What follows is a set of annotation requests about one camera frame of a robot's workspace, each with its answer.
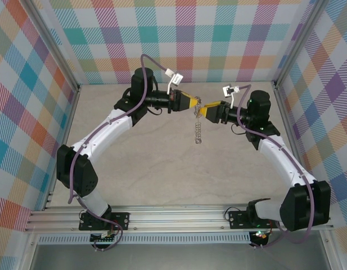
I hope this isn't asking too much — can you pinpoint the metal wire keyring with chain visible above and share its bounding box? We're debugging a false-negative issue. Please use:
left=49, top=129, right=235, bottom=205
left=193, top=96, right=205, bottom=145

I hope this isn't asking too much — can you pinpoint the grey metal panel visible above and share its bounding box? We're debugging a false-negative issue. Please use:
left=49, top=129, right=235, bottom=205
left=29, top=244, right=331, bottom=270

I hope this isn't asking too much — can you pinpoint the aluminium side rail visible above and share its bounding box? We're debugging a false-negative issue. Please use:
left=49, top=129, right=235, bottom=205
left=40, top=84, right=83, bottom=212
left=271, top=80, right=313, bottom=178

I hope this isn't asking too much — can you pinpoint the aluminium frame post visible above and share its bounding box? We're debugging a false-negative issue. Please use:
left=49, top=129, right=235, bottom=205
left=25, top=0, right=82, bottom=93
left=271, top=0, right=331, bottom=88

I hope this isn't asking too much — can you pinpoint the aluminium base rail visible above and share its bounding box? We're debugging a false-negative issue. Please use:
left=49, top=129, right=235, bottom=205
left=23, top=204, right=335, bottom=233

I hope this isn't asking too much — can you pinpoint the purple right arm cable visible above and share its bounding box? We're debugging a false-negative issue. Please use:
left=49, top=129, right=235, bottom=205
left=236, top=83, right=315, bottom=250

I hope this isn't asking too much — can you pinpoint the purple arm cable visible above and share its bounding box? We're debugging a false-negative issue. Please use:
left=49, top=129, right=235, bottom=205
left=67, top=53, right=170, bottom=253
left=236, top=83, right=315, bottom=250

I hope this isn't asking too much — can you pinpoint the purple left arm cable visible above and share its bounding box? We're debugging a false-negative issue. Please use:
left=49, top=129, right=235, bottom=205
left=67, top=53, right=170, bottom=253

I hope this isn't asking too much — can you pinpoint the white slotted cable duct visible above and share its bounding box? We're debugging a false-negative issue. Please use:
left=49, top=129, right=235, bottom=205
left=37, top=232, right=251, bottom=245

